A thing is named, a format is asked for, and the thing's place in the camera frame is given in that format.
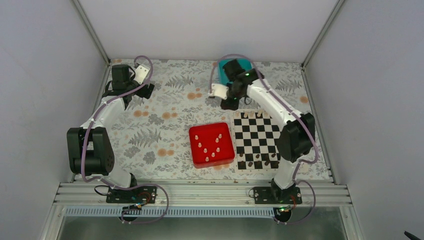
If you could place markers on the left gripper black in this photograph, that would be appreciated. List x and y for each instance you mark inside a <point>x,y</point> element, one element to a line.
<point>142,94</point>

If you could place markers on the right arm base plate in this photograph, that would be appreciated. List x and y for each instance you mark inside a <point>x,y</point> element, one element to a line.
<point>264,195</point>

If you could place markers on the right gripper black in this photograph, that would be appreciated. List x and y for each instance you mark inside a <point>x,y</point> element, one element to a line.
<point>233,106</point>

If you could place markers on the black white chessboard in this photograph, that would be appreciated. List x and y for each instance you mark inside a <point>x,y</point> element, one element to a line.
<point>254,135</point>

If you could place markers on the red tray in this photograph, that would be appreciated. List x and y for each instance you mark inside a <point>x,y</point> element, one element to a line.
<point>215,141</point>

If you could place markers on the aluminium rail frame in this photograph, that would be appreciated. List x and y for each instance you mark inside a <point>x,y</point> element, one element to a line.
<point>208,194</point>

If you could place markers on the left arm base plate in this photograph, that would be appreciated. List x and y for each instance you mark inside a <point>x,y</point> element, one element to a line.
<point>142,195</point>

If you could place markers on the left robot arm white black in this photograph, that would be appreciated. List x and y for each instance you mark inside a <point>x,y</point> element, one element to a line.
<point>89,147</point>

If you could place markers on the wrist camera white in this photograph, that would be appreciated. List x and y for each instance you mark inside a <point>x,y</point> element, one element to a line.
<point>218,90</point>
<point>141,72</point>

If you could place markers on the grey cable duct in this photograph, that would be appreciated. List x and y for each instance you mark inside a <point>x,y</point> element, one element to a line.
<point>155,212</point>

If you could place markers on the floral table mat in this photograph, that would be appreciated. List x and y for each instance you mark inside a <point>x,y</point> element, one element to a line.
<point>150,139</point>

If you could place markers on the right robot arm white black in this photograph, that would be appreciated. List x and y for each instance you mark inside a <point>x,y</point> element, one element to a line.
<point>297,129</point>

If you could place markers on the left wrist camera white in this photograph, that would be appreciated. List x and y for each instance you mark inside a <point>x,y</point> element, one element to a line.
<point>141,72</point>

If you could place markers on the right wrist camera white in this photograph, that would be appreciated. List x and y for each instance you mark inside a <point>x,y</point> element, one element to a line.
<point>218,90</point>

